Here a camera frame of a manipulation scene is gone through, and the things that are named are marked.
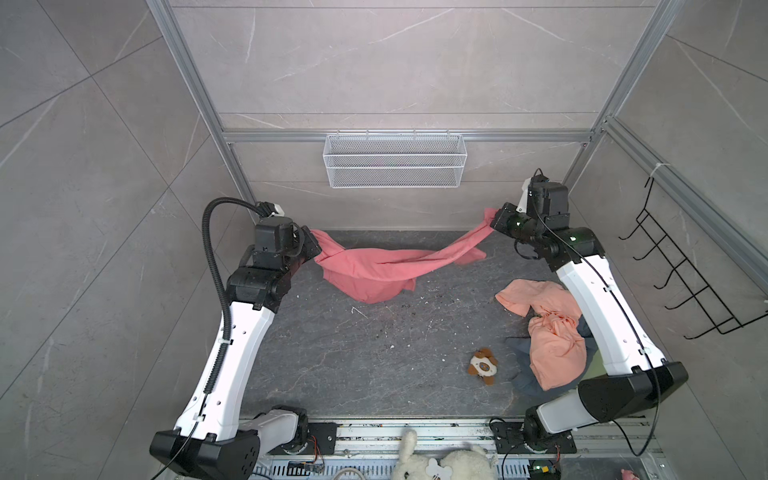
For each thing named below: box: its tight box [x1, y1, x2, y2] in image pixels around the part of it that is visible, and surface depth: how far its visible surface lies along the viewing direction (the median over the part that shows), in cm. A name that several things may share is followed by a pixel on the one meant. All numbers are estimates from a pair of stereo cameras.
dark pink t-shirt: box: [309, 207, 498, 304], surface depth 78 cm
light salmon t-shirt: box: [495, 279, 587, 391], surface depth 81 cm
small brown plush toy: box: [467, 348, 499, 385], surface depth 85 cm
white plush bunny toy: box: [392, 428, 499, 480], surface depth 64 cm
